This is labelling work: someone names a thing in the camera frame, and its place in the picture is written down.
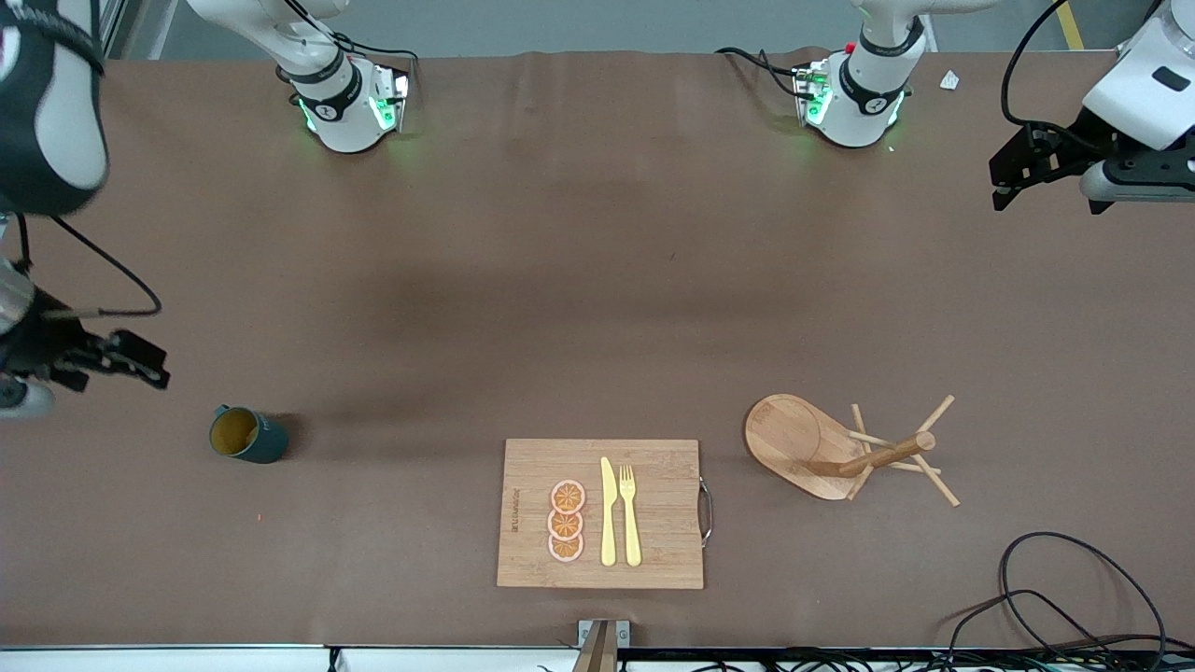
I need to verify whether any dark teal cup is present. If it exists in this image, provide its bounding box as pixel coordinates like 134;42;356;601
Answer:
209;404;288;465

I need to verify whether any wooden mug tree rack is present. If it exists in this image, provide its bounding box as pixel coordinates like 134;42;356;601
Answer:
744;393;963;508

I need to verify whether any bamboo cutting board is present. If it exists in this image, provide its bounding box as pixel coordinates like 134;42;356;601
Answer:
496;439;715;591

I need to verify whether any yellow plastic knife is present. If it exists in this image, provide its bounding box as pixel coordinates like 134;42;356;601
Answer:
599;456;619;567

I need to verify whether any yellow plastic fork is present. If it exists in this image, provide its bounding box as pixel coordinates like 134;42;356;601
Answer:
619;464;643;567

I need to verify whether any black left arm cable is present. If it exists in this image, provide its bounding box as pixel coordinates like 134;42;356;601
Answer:
1001;0;1075;132

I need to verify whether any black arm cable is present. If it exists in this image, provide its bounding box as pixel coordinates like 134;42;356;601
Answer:
17;215;162;319
1001;0;1075;132

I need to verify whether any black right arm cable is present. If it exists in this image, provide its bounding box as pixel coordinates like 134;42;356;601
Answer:
17;215;162;319

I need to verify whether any black left base cable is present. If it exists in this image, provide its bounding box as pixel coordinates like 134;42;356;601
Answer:
717;47;804;99

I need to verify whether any black base cable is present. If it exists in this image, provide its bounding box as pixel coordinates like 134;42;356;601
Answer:
280;0;416;66
717;47;804;99

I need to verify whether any white table edge rail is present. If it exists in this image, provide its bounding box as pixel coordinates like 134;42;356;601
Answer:
0;644;580;672

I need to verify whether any aluminium frame profile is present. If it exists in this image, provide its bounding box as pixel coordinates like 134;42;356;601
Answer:
93;0;127;59

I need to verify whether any black looped cable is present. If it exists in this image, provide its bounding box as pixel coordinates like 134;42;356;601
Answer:
999;532;1168;665

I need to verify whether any thin black curved cable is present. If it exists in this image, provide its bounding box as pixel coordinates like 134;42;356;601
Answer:
943;588;1121;672

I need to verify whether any black right base cable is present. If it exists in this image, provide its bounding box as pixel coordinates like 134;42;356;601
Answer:
280;0;416;66

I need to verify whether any black cable bundle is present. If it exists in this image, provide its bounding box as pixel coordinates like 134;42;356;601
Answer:
616;646;1195;672

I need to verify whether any metal bracket with post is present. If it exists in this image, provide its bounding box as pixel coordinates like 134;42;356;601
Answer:
577;619;631;672

